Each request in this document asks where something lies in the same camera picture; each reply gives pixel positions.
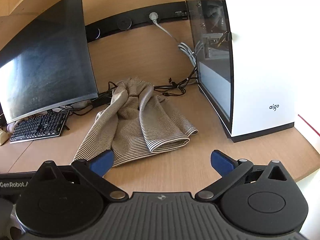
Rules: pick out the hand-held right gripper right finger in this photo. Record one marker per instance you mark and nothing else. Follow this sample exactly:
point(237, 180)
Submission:
point(222, 163)

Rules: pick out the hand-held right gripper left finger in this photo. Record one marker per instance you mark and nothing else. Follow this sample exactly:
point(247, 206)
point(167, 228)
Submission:
point(103, 163)

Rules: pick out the striped beige shirt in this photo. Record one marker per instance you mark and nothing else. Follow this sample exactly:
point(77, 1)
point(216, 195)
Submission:
point(130, 130)

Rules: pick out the beige object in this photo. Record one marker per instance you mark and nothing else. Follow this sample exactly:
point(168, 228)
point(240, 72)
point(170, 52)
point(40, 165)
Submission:
point(3, 138)

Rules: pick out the black keyboard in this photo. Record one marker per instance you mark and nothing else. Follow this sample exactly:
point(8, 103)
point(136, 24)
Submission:
point(37, 127)

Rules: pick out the white computer case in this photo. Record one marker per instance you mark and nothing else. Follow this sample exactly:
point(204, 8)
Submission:
point(262, 67)

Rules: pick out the black curved monitor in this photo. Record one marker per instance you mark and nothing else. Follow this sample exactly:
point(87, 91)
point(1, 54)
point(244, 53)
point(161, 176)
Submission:
point(45, 67)

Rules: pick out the black power strip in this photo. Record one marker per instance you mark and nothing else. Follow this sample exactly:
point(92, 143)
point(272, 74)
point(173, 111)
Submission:
point(140, 15)

